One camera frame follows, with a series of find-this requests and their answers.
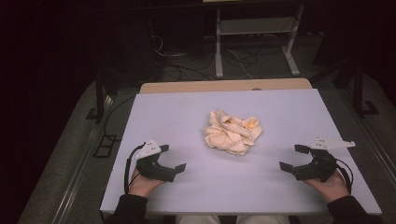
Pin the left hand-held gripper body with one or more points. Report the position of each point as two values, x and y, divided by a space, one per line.
148 165

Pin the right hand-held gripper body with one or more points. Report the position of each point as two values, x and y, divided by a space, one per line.
322 163

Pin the cream baby pants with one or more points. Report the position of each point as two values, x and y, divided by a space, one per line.
232 133

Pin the person's left hand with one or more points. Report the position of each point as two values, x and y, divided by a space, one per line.
143 185

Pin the person's right hand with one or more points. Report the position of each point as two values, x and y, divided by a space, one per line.
331 188

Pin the pale lilac board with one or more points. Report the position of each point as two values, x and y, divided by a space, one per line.
193 109

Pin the wooden table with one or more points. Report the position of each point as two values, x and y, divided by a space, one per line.
199 86

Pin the black metal stand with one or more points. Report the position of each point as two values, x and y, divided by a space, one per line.
99 99
358 90

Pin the white metal stand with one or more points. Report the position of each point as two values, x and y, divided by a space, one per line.
255 26

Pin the aluminium floor rail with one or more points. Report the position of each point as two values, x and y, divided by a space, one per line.
84 155
370 130

